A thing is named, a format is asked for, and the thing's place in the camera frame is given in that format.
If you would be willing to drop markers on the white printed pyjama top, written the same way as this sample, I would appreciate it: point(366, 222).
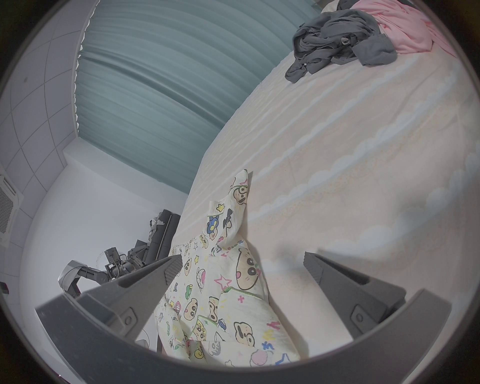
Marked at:
point(232, 300)

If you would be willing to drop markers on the white ceiling air conditioner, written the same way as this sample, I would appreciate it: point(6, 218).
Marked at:
point(9, 210)

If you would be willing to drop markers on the bed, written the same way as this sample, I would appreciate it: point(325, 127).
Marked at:
point(356, 150)

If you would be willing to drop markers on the pink garment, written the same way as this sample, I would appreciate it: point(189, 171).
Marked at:
point(405, 30)

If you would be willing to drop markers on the dark grey garment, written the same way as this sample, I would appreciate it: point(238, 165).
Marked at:
point(337, 41)

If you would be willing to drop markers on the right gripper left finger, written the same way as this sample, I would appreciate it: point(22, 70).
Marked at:
point(138, 296)

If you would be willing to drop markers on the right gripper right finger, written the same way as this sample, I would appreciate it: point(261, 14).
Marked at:
point(356, 300)

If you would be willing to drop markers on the blue-green curtain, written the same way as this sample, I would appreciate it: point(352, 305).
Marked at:
point(168, 75)

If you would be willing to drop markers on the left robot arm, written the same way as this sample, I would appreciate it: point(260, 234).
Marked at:
point(71, 275)

